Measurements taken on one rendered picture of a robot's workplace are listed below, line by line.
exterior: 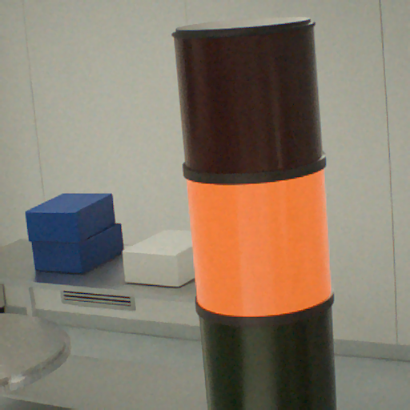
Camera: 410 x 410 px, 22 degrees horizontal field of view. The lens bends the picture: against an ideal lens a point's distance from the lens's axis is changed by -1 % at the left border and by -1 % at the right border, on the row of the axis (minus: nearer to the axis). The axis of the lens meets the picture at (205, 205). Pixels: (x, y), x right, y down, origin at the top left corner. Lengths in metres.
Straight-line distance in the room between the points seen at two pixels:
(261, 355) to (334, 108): 5.79
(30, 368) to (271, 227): 3.79
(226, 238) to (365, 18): 5.67
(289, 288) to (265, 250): 0.02
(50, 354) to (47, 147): 3.14
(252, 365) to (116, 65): 6.44
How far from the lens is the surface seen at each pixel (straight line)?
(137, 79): 6.73
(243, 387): 0.39
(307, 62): 0.37
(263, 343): 0.38
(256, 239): 0.37
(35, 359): 4.23
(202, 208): 0.37
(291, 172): 0.36
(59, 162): 7.18
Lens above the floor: 2.37
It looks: 13 degrees down
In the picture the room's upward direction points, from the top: 5 degrees counter-clockwise
